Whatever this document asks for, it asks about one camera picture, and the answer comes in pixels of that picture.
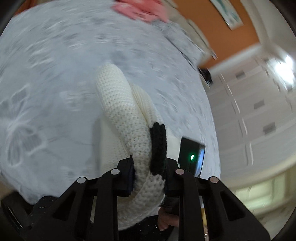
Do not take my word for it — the black bag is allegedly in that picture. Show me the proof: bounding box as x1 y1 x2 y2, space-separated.
198 67 213 87

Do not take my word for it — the white red black knit sweater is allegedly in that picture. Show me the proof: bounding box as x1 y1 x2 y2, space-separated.
92 63 181 231

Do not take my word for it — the beige padded headboard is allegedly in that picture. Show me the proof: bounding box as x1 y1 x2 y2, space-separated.
169 0 218 63

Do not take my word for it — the grey butterfly bed cover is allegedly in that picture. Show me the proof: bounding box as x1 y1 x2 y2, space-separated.
0 0 220 204

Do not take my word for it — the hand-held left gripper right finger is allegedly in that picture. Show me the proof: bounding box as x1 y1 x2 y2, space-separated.
163 159 271 241

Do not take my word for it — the person's right hand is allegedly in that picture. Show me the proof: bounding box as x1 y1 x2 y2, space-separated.
158 209 181 232

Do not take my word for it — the grey floral pillow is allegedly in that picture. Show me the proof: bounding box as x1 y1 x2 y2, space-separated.
153 21 201 70

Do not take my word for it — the pink blanket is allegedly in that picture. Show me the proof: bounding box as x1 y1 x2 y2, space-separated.
111 0 176 22

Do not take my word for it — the framed wall picture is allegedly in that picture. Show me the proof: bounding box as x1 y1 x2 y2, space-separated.
209 0 244 30

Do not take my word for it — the white wardrobe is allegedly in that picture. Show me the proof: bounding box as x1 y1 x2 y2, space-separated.
206 44 296 186

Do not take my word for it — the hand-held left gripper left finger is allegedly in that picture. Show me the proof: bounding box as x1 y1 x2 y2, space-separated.
28 158 136 241

